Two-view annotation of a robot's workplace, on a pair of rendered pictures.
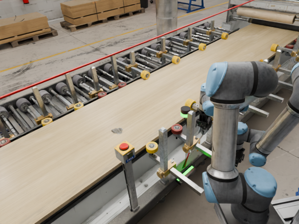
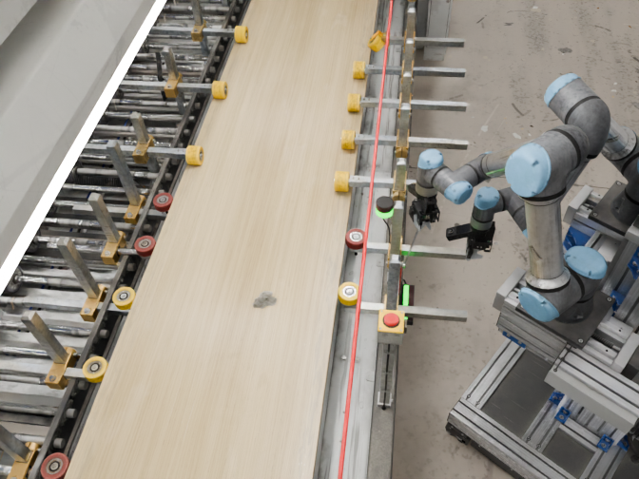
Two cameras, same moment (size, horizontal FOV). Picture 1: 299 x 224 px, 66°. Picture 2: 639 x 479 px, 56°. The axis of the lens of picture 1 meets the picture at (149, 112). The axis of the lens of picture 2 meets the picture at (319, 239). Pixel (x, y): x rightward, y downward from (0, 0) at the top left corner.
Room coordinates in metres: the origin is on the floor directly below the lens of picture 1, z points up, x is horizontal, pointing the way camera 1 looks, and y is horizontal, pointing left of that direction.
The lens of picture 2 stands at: (0.20, 0.81, 2.64)
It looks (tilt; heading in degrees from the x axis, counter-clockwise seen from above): 50 degrees down; 322
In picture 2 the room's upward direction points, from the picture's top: 4 degrees counter-clockwise
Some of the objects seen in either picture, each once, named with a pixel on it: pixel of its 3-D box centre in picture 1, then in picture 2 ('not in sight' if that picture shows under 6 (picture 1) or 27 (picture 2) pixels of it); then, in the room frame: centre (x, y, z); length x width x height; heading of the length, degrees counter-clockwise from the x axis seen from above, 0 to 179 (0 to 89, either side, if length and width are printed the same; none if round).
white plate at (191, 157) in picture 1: (188, 160); not in sight; (1.06, -0.25, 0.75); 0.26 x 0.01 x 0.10; 131
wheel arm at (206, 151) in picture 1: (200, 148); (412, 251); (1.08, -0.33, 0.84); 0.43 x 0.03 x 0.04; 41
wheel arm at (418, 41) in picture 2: (284, 70); (426, 41); (1.88, -1.29, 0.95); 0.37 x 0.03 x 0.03; 41
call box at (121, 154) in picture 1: (125, 152); (390, 327); (0.77, 0.13, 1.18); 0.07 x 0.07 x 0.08; 41
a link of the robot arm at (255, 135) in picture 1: (258, 139); (514, 201); (0.85, -0.56, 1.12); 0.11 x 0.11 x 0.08; 66
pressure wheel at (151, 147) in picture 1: (152, 151); (349, 299); (1.08, 0.00, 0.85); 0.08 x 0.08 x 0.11
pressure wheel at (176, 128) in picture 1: (176, 132); (356, 244); (1.24, -0.19, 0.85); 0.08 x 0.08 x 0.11
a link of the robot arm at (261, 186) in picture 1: (256, 187); (579, 272); (0.51, -0.39, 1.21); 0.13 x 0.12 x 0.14; 84
